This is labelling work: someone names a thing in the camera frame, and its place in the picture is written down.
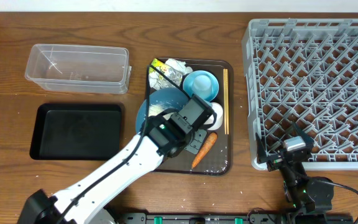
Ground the orange carrot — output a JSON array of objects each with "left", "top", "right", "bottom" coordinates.
[{"left": 191, "top": 133, "right": 218, "bottom": 169}]

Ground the clear plastic bin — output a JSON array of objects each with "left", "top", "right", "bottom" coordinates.
[{"left": 25, "top": 44, "right": 131, "bottom": 94}]

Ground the black plastic tray bin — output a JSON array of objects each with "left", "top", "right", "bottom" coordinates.
[{"left": 29, "top": 103, "right": 122, "bottom": 161}]

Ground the crumpled white tissue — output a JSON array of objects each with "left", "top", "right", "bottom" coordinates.
[{"left": 165, "top": 58, "right": 193, "bottom": 75}]

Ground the grey dishwasher rack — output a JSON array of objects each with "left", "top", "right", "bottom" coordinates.
[{"left": 242, "top": 19, "right": 358, "bottom": 170}]

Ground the light blue cup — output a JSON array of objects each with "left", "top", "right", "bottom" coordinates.
[{"left": 191, "top": 75, "right": 212, "bottom": 99}]

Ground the dark brown serving tray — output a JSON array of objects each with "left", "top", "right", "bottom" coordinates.
[{"left": 155, "top": 58, "right": 234, "bottom": 176}]

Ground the white pink cup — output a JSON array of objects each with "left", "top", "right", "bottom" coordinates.
[{"left": 204, "top": 102, "right": 224, "bottom": 131}]

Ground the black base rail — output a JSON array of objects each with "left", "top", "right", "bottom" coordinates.
[{"left": 116, "top": 211, "right": 353, "bottom": 224}]

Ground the wooden chopstick right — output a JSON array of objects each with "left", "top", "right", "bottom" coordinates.
[{"left": 227, "top": 69, "right": 229, "bottom": 135}]

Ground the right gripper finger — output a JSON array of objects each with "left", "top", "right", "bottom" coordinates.
[
  {"left": 255, "top": 133, "right": 267, "bottom": 164},
  {"left": 291, "top": 123, "right": 314, "bottom": 146}
]

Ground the small light blue bowl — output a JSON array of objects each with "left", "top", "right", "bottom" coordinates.
[{"left": 183, "top": 70, "right": 219, "bottom": 101}]

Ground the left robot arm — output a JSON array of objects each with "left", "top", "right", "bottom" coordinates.
[{"left": 18, "top": 95, "right": 216, "bottom": 223}]

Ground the wooden chopstick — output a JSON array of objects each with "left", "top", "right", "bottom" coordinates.
[
  {"left": 227, "top": 69, "right": 229, "bottom": 135},
  {"left": 223, "top": 68, "right": 228, "bottom": 135}
]

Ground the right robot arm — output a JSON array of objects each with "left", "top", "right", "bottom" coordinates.
[{"left": 255, "top": 123, "right": 334, "bottom": 223}]

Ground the large blue plate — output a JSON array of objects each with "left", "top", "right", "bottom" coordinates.
[{"left": 135, "top": 88, "right": 188, "bottom": 133}]

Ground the wooden chopstick left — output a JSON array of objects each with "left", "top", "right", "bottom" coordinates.
[{"left": 223, "top": 68, "right": 228, "bottom": 135}]

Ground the pile of white rice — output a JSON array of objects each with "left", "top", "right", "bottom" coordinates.
[{"left": 149, "top": 101, "right": 180, "bottom": 120}]

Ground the crumpled foil snack wrapper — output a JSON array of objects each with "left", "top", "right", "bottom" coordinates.
[{"left": 149, "top": 58, "right": 183, "bottom": 90}]

